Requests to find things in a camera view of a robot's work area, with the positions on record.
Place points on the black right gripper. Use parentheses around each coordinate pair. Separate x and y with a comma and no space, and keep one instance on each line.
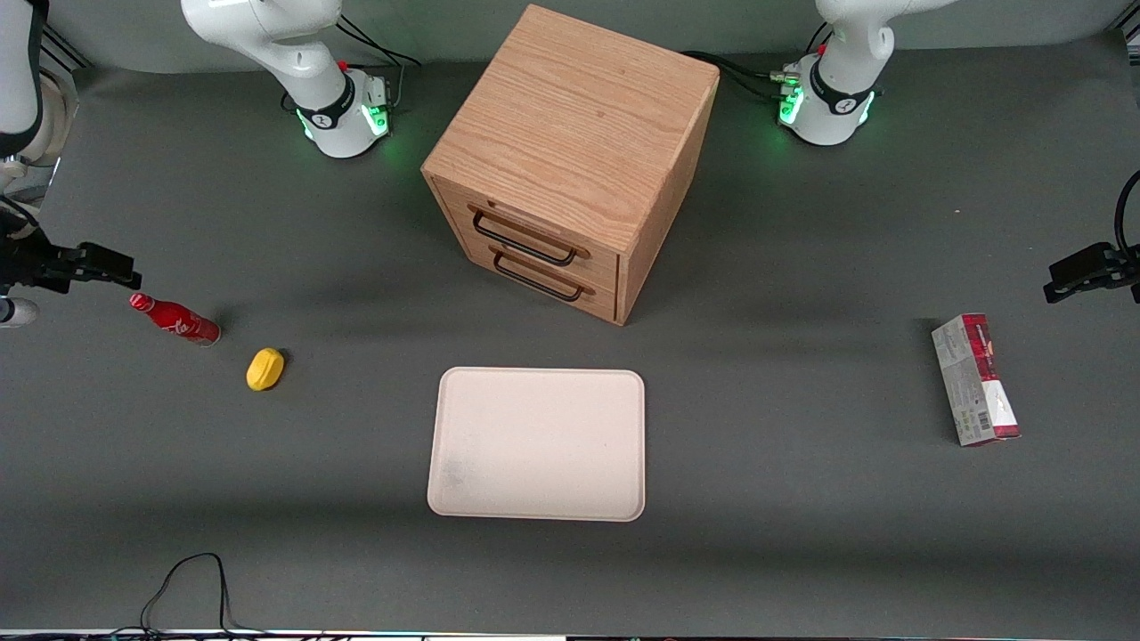
(31,266)

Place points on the grey and red carton box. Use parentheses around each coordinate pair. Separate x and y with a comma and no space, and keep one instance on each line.
(974,381)

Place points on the wooden drawer with raised lip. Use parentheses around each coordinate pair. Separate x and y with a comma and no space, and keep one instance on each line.
(525,236)

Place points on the wooden drawer cabinet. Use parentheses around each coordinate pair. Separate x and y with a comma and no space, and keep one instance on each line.
(570,125)

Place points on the red coke bottle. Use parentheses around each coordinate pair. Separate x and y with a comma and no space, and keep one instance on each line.
(178,320)

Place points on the yellow lemon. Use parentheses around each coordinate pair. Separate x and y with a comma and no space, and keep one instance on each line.
(265,369)

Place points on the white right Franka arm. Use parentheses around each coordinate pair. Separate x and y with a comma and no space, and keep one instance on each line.
(303,62)

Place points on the beige plastic tray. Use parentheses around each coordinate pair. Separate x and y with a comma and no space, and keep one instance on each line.
(536,443)

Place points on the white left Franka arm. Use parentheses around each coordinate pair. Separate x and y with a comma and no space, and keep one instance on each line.
(842,85)

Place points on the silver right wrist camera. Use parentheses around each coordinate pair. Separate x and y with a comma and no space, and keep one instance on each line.
(16,312)

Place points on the plain wooden drawer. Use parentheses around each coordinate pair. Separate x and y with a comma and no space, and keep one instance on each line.
(552,289)

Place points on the aluminium frame rail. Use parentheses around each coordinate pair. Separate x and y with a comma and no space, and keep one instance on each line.
(64,49)
(1131,31)

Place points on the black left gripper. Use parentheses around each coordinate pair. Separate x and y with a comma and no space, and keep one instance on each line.
(1115,264)

